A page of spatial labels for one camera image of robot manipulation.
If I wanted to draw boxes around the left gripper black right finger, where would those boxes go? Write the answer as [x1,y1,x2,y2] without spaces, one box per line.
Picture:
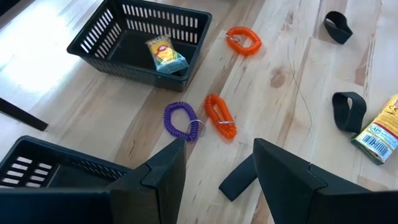
[252,138,398,224]

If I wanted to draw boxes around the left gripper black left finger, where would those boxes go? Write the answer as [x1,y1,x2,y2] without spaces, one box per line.
[0,138,188,224]

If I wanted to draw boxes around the black wide rubber band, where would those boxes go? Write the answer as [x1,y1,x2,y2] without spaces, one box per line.
[323,11,354,45]
[331,91,368,134]
[218,153,259,202]

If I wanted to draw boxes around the purple spiral coil wristband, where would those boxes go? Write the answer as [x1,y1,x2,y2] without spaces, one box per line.
[163,101,206,142]

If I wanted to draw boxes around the orange spiral coil wristband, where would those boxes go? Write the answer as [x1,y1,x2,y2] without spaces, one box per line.
[203,93,238,140]
[225,26,262,57]

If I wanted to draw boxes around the yellow crayon box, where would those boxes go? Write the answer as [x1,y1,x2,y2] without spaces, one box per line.
[145,34,190,75]
[350,93,398,166]

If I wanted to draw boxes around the black slatted plastic basket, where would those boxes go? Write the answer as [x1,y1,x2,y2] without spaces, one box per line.
[66,0,213,93]
[0,135,134,191]

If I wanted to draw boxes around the wooden shelf black metal legs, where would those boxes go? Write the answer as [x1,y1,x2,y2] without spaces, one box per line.
[0,96,49,133]

